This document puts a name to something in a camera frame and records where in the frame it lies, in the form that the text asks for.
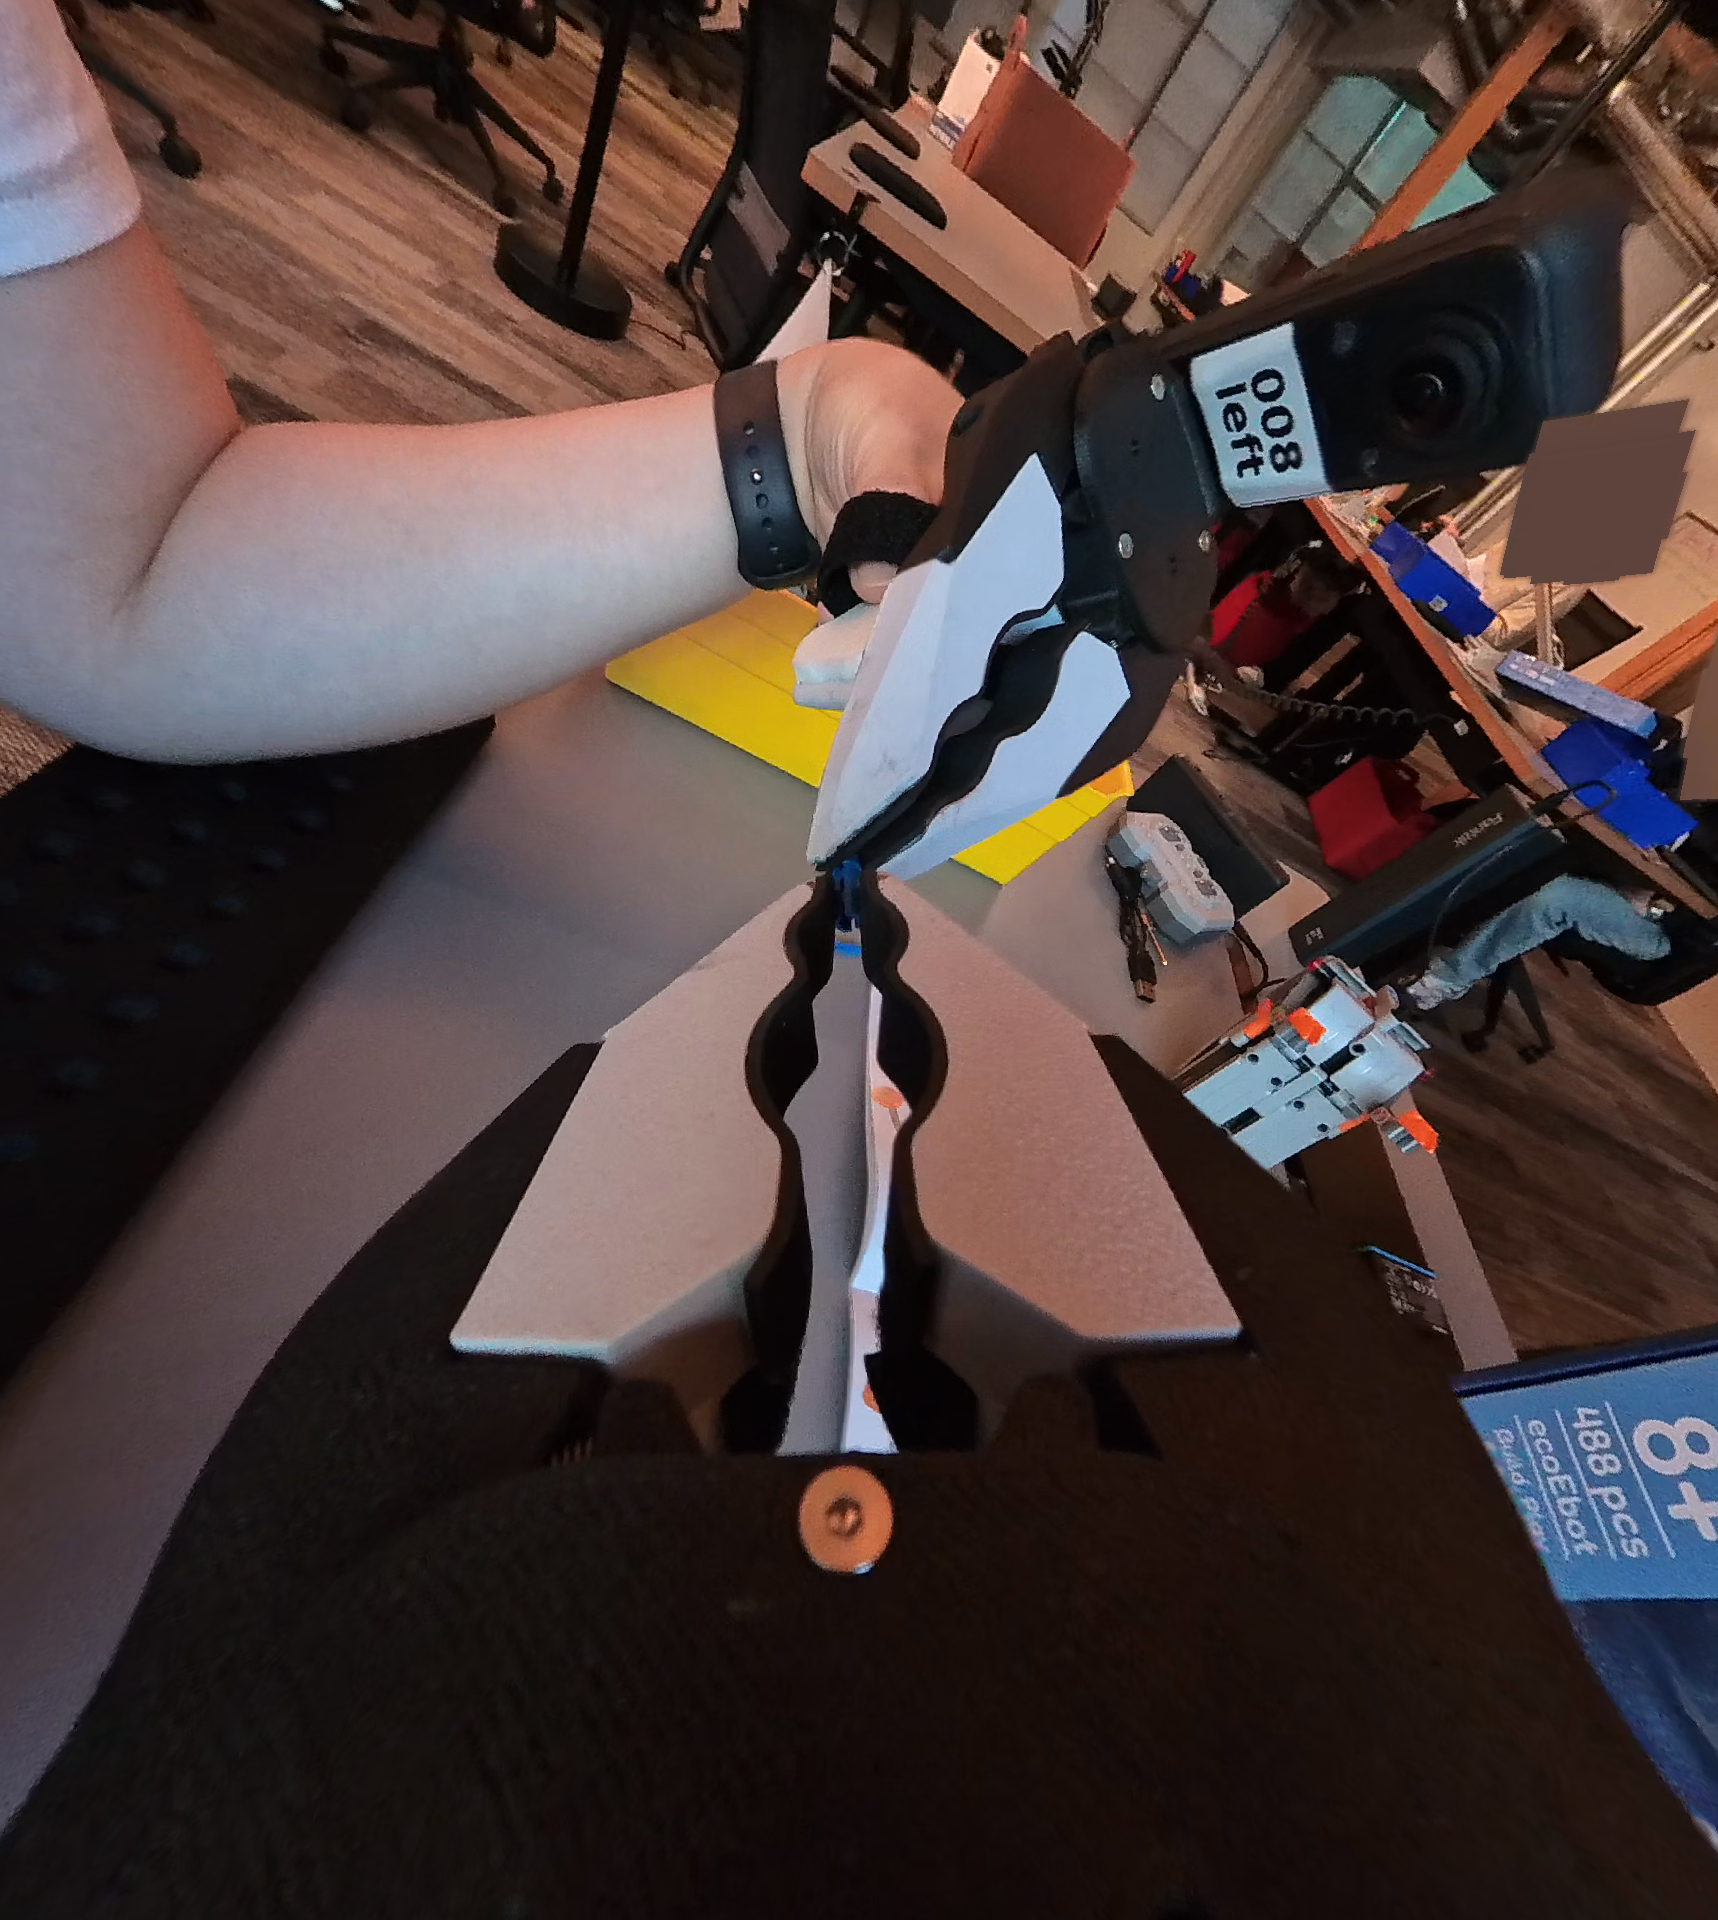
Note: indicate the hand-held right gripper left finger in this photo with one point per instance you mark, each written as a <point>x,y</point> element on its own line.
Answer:
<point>619,1199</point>

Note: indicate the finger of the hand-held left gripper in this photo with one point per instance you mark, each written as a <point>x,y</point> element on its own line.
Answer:
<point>1054,730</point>
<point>935,675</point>

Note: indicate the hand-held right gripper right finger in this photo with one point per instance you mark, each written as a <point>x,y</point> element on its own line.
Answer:
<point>1068,1199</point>

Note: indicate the yellow plastic bin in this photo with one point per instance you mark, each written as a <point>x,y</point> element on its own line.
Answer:
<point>707,675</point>

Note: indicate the long blue pin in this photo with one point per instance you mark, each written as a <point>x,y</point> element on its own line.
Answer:
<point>848,893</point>

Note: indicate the person's left forearm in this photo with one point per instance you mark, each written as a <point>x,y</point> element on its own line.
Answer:
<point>350,570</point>

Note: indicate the grey desk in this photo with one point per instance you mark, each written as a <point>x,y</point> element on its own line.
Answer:
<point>426,1050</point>

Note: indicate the wooden background desk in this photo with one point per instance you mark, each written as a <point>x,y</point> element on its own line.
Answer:
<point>949,248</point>

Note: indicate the person's left hand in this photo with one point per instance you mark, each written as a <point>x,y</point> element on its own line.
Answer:
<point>867,418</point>

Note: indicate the grey white remote control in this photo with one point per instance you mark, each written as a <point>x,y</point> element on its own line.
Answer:
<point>1175,877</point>

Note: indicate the open white instruction booklet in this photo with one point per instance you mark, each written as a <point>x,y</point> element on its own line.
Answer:
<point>872,1273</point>

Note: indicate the grey orange toy robot model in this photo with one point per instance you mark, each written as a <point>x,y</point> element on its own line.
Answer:
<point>1295,1072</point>

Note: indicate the black wristband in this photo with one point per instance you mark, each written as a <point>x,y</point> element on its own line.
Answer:
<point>761,480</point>

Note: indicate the brown divider panel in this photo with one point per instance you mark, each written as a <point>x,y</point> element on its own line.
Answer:
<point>1038,151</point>

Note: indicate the red box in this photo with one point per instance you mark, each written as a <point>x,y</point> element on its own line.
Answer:
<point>1370,815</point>

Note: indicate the blue plastic part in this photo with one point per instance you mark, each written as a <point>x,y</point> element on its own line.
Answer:
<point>1436,583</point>
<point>1622,787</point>

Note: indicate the black wrist rest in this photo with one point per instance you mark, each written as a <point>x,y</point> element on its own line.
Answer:
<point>898,188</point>

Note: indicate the black mesh chair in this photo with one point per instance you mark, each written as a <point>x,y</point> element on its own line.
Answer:
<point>761,224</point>

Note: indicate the grey cloth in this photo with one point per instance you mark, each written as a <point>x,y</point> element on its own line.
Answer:
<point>1551,923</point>

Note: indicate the black pole stand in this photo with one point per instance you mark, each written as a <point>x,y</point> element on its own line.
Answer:
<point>568,285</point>

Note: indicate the blue robot kit box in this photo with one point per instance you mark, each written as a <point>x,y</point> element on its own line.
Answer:
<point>1669,1499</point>

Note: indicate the black office chair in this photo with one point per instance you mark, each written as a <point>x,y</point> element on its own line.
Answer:
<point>456,90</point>

